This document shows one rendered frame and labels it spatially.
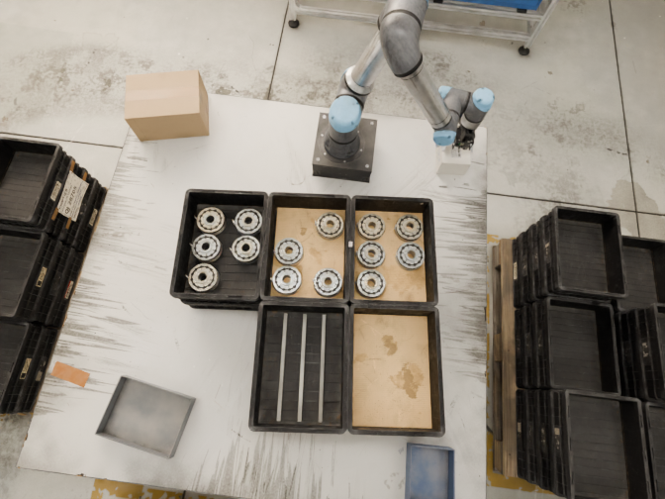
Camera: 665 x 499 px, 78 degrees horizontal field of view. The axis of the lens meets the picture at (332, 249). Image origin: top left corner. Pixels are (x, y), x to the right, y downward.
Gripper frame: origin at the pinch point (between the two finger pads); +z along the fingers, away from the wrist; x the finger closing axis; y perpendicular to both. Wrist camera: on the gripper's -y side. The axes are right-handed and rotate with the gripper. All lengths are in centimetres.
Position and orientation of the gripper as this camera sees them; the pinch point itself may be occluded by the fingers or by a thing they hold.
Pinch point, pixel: (453, 147)
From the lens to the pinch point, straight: 189.0
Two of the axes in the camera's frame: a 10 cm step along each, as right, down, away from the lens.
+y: -0.6, 9.4, -3.2
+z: -0.3, 3.2, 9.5
